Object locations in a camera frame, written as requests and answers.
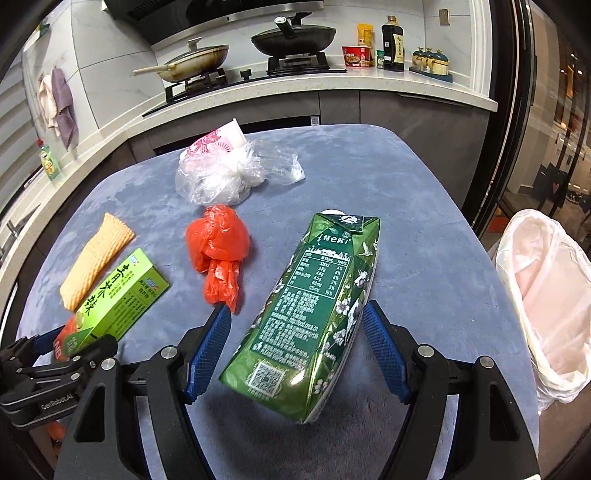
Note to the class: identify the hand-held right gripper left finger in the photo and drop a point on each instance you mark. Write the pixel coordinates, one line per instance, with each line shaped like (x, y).
(207, 355)

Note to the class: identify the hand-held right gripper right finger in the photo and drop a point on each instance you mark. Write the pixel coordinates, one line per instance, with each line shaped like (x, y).
(385, 355)

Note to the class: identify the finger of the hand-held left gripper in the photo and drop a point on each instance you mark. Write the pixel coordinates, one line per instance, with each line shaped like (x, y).
(46, 342)
(87, 357)

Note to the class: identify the light green paper box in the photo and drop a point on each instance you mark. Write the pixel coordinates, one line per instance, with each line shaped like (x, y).
(120, 295)

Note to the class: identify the dark green drink carton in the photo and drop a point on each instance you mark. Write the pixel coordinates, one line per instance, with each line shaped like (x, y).
(304, 323)

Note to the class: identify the trash bin with white liner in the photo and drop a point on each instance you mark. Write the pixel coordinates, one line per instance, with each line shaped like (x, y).
(549, 295)

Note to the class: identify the orange printed wrapper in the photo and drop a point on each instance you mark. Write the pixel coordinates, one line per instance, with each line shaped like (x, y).
(62, 344)

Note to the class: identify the yellow ribbed sponge cloth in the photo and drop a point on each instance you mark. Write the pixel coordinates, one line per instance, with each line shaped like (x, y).
(97, 258)

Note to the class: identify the orange plastic bag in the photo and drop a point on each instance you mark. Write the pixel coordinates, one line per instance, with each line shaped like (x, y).
(217, 244)

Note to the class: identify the metal faucet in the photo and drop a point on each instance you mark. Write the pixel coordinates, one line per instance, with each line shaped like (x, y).
(10, 230)

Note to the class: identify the clear plastic bag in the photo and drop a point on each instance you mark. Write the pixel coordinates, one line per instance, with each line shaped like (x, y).
(217, 177)

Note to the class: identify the green dish soap bottle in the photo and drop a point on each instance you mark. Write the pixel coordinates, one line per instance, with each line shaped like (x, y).
(50, 161)

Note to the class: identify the white window blinds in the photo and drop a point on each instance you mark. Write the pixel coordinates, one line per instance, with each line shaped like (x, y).
(16, 138)

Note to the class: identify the pink printed paper cup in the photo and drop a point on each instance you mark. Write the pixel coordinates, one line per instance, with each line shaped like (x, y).
(221, 136)

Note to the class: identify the purple hanging towel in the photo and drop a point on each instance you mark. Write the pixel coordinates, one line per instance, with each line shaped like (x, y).
(64, 106)

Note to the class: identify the white hanging towel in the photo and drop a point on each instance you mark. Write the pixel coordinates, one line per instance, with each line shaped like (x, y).
(46, 99)

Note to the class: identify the grey kitchen cabinet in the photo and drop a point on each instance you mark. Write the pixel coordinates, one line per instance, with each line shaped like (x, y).
(406, 110)

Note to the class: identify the black gas stove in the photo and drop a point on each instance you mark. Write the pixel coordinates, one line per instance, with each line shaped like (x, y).
(258, 78)

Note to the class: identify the glass sliding door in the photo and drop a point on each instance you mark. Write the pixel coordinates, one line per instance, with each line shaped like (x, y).
(545, 115)

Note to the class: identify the beige frying pan with lid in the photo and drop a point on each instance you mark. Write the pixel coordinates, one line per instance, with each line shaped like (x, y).
(198, 60)

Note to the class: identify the small green spice jar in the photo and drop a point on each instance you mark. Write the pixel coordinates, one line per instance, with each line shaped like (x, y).
(380, 59)

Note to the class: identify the green seasoning jar set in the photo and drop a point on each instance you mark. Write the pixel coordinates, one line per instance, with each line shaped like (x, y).
(431, 62)

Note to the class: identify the red instant noodle cup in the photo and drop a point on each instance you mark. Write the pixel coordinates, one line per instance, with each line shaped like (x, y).
(356, 56)

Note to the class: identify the dark soy sauce bottle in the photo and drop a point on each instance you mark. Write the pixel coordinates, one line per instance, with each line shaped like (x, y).
(393, 46)

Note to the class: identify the yellow seasoning packet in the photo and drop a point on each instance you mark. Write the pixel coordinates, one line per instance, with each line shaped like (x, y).
(364, 36)

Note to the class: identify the black wok with lid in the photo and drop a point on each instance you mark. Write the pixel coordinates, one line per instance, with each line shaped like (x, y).
(295, 39)

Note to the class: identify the black range hood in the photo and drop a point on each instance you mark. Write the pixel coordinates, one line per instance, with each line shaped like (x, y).
(207, 16)

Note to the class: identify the grey wall outlet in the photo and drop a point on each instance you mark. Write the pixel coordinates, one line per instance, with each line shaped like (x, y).
(444, 16)

